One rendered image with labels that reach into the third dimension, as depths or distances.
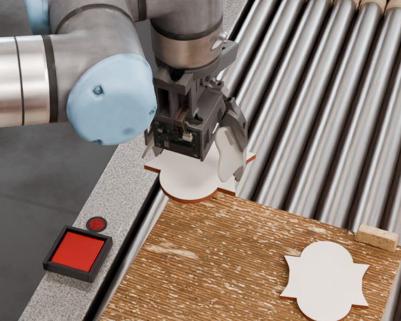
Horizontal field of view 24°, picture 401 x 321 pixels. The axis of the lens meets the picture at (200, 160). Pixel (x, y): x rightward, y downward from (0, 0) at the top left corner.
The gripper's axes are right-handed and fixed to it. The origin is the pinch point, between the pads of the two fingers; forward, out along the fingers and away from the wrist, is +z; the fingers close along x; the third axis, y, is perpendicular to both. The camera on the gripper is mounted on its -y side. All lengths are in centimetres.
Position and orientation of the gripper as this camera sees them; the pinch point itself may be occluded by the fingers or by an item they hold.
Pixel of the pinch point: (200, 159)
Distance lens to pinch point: 113.8
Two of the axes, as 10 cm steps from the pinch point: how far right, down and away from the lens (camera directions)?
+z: 0.2, 6.6, 7.5
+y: -3.8, 7.0, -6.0
